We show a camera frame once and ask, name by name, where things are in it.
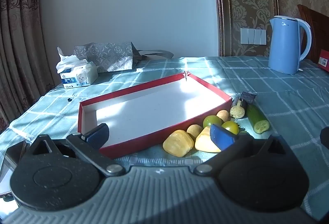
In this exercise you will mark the wooden chair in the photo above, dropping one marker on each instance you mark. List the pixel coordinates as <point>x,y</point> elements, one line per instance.
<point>317,31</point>

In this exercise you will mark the green tomato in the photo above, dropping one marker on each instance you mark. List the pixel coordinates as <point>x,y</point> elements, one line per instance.
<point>230,127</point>
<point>212,121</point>

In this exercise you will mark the red cardboard box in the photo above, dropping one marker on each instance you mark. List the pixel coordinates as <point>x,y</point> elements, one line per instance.
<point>154,111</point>

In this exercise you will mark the grey patterned bag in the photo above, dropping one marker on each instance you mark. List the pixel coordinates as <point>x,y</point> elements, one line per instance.
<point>110,56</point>

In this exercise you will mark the smartphone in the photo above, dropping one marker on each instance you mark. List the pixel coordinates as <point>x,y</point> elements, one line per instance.
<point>11,162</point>

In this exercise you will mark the brown longan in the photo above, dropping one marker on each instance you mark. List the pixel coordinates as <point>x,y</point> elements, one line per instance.
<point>194,131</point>
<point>223,115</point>

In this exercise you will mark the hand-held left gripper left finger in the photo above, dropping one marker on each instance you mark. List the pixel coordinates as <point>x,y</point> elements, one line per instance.
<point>99,135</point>

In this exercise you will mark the white tissue pack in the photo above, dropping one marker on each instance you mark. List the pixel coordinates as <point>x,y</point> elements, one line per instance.
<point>77,73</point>

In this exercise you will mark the white wall switch panel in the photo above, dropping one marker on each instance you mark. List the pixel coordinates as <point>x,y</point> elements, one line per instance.
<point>253,36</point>

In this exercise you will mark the small red box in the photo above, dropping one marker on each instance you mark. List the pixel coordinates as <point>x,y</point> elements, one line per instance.
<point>324,61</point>

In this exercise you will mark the brown patterned curtain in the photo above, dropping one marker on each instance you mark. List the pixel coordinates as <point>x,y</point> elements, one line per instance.
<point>18,47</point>

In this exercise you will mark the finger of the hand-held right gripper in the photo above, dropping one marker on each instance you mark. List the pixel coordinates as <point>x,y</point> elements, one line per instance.
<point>325,138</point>

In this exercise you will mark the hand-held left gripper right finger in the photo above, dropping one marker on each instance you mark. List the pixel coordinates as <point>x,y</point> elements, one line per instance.
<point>221,139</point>

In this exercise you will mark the dark sugarcane piece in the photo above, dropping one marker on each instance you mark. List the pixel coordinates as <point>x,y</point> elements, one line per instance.
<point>248,97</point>
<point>237,110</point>

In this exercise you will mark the blue electric kettle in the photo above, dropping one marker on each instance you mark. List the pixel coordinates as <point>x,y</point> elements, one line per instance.
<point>284,47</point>

